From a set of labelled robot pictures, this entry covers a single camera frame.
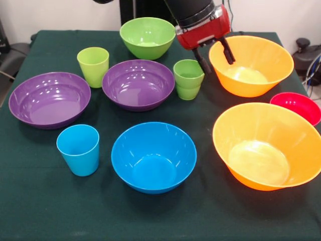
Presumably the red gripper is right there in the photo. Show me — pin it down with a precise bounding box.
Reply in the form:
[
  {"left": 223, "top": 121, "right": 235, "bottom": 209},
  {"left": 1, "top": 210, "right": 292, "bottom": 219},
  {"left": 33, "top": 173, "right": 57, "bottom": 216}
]
[{"left": 175, "top": 4, "right": 236, "bottom": 75}]

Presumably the green cup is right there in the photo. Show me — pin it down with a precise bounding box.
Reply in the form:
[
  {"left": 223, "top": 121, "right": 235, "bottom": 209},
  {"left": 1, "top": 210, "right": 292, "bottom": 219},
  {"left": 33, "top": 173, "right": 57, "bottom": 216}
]
[
  {"left": 176, "top": 82, "right": 201, "bottom": 101},
  {"left": 173, "top": 59, "right": 206, "bottom": 89}
]

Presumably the orange bowl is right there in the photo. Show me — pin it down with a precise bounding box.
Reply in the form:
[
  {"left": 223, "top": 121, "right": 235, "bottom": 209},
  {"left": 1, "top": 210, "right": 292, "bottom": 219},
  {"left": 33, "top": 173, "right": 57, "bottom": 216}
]
[
  {"left": 208, "top": 35, "right": 295, "bottom": 98},
  {"left": 212, "top": 102, "right": 321, "bottom": 192}
]

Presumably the red bowl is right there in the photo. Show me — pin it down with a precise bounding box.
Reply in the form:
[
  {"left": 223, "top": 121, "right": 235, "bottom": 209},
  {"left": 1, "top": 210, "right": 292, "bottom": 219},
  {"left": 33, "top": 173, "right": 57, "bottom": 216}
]
[{"left": 269, "top": 92, "right": 321, "bottom": 127}]

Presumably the green bowl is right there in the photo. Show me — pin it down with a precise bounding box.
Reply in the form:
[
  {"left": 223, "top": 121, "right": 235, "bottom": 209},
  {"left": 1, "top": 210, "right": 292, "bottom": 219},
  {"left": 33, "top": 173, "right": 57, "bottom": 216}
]
[{"left": 119, "top": 17, "right": 177, "bottom": 61}]

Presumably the purple bowl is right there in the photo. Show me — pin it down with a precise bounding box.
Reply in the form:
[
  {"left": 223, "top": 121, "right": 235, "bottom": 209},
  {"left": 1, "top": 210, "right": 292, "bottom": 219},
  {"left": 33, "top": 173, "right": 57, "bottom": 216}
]
[
  {"left": 101, "top": 59, "right": 176, "bottom": 112},
  {"left": 8, "top": 71, "right": 92, "bottom": 130}
]

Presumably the blue bowl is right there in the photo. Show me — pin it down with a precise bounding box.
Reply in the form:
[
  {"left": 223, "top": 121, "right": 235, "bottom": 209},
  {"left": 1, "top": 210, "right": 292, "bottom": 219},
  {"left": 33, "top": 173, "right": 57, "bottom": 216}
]
[{"left": 111, "top": 122, "right": 198, "bottom": 195}]

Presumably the yellow-green cup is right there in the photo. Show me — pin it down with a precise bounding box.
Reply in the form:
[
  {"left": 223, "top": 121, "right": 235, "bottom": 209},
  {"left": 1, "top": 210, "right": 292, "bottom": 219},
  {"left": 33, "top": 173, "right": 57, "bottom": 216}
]
[{"left": 76, "top": 47, "right": 110, "bottom": 89}]

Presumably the blue cup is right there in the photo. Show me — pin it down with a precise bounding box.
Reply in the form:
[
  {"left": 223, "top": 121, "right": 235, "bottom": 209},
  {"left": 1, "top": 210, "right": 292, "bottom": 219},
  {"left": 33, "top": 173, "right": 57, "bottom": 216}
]
[{"left": 56, "top": 124, "right": 100, "bottom": 177}]

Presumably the black equipment box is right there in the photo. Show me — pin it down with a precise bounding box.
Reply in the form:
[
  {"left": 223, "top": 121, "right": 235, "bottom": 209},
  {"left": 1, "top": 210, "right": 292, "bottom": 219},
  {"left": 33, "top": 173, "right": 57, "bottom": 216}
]
[{"left": 0, "top": 19, "right": 11, "bottom": 54}]

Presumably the dark green table cloth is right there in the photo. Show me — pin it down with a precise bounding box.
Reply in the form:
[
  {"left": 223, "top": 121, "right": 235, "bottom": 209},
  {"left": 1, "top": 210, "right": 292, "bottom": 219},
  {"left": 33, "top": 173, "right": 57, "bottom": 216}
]
[{"left": 0, "top": 30, "right": 321, "bottom": 241}]

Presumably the black hanging cable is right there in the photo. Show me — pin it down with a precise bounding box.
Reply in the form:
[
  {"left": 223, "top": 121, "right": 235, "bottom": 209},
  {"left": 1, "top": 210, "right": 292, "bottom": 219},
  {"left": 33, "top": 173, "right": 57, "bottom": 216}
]
[{"left": 227, "top": 0, "right": 235, "bottom": 32}]

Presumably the grey pedestal foot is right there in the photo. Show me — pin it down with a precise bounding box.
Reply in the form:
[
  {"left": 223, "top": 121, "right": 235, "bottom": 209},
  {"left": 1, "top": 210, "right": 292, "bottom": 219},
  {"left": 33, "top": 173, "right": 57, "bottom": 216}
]
[
  {"left": 290, "top": 37, "right": 321, "bottom": 73},
  {"left": 0, "top": 34, "right": 37, "bottom": 76}
]

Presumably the tangle of cables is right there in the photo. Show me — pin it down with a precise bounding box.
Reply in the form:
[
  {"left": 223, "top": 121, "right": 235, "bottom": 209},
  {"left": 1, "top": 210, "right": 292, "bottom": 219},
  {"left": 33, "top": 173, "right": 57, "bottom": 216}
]
[{"left": 302, "top": 55, "right": 321, "bottom": 101}]

